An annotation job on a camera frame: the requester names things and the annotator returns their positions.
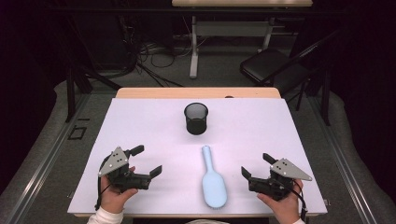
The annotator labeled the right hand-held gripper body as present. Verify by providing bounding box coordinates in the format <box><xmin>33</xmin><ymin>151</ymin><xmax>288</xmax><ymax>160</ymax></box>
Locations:
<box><xmin>247</xmin><ymin>158</ymin><xmax>314</xmax><ymax>202</ymax></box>

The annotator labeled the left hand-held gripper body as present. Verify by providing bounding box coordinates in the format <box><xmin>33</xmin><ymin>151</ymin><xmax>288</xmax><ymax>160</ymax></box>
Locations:
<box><xmin>98</xmin><ymin>146</ymin><xmax>153</xmax><ymax>193</ymax></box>

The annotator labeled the light blue hairbrush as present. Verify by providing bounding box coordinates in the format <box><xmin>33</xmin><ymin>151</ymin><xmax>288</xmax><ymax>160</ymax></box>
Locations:
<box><xmin>201</xmin><ymin>145</ymin><xmax>229</xmax><ymax>210</ymax></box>

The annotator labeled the black mesh cup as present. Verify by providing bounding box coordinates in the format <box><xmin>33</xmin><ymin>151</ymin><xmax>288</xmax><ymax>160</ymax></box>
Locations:
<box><xmin>183</xmin><ymin>102</ymin><xmax>209</xmax><ymax>136</ymax></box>

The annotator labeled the person's left hand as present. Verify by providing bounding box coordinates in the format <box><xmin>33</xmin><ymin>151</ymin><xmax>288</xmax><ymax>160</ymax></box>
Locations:
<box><xmin>99</xmin><ymin>165</ymin><xmax>139</xmax><ymax>215</ymax></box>

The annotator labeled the person's right hand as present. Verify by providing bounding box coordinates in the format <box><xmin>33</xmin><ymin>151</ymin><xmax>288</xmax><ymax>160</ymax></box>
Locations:
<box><xmin>256</xmin><ymin>178</ymin><xmax>304</xmax><ymax>224</ymax></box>

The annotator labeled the white table mat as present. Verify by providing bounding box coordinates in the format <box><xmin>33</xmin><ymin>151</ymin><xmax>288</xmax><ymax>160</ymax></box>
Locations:
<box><xmin>66</xmin><ymin>97</ymin><xmax>329</xmax><ymax>216</ymax></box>

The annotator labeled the wooden table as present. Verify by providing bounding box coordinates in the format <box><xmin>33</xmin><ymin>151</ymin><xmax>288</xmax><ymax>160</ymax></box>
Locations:
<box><xmin>73</xmin><ymin>87</ymin><xmax>322</xmax><ymax>219</ymax></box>

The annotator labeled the black metal stand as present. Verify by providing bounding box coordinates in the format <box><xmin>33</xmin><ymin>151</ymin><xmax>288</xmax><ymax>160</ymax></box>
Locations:
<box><xmin>63</xmin><ymin>18</ymin><xmax>123</xmax><ymax>123</ymax></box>

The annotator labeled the black folding chair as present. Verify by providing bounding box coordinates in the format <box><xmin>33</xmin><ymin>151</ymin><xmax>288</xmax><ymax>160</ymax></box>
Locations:
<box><xmin>239</xmin><ymin>28</ymin><xmax>342</xmax><ymax>96</ymax></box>

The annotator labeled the white-legged desk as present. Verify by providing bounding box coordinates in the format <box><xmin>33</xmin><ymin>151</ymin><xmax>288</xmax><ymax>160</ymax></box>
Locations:
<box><xmin>171</xmin><ymin>0</ymin><xmax>314</xmax><ymax>80</ymax></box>

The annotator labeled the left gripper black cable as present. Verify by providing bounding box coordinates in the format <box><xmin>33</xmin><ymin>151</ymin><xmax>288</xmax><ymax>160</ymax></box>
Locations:
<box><xmin>93</xmin><ymin>155</ymin><xmax>114</xmax><ymax>212</ymax></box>

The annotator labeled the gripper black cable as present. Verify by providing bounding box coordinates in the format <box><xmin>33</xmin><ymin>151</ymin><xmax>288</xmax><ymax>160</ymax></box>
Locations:
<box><xmin>93</xmin><ymin>155</ymin><xmax>114</xmax><ymax>212</ymax></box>
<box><xmin>290</xmin><ymin>179</ymin><xmax>309</xmax><ymax>223</ymax></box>

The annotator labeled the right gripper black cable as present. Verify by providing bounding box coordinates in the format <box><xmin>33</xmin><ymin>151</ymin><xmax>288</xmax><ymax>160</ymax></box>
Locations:
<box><xmin>290</xmin><ymin>179</ymin><xmax>309</xmax><ymax>223</ymax></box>

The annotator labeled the metal floor rail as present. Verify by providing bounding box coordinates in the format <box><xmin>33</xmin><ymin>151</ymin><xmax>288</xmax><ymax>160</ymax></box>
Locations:
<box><xmin>305</xmin><ymin>92</ymin><xmax>378</xmax><ymax>224</ymax></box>
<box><xmin>4</xmin><ymin>92</ymin><xmax>92</xmax><ymax>224</ymax></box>

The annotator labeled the bundle of floor cables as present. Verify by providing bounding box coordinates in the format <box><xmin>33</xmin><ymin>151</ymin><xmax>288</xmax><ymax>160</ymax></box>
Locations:
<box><xmin>123</xmin><ymin>15</ymin><xmax>194</xmax><ymax>89</ymax></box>

